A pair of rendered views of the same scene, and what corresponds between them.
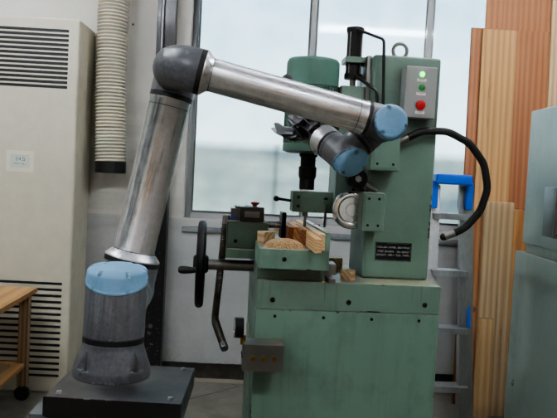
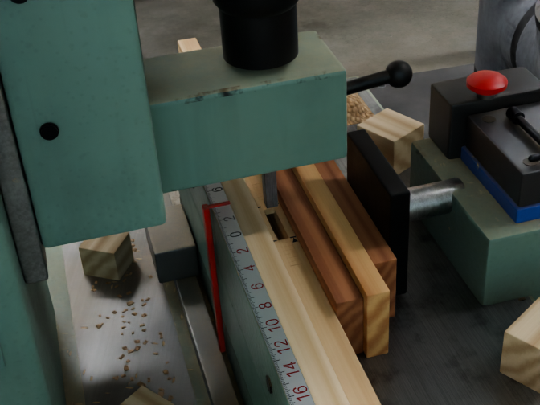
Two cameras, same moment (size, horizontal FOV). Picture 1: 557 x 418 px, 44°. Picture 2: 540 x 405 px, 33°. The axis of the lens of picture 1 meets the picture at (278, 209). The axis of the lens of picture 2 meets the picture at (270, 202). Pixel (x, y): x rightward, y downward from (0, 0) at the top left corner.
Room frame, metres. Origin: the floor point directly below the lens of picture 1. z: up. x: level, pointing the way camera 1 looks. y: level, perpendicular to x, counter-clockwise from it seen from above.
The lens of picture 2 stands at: (2.85, -0.17, 1.35)
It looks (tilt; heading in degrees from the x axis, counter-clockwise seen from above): 35 degrees down; 172
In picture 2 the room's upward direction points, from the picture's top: 4 degrees counter-clockwise
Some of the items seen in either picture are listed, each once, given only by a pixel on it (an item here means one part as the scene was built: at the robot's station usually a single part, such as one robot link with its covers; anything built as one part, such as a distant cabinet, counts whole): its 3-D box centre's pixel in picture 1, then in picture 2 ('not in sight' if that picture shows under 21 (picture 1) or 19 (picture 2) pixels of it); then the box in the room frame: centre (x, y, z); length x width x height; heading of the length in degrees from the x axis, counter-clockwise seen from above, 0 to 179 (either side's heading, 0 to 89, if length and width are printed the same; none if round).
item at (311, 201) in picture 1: (311, 203); (236, 117); (2.29, -0.11, 1.03); 0.14 x 0.07 x 0.09; 95
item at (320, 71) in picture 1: (311, 106); not in sight; (2.29, -0.09, 1.35); 0.18 x 0.18 x 0.31
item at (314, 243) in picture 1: (303, 235); (275, 240); (2.30, -0.09, 0.92); 0.68 x 0.02 x 0.04; 5
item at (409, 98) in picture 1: (418, 93); not in sight; (2.18, -0.42, 1.40); 0.10 x 0.06 x 0.16; 95
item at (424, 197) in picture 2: (273, 224); (414, 203); (2.32, 0.01, 0.95); 0.09 x 0.07 x 0.09; 5
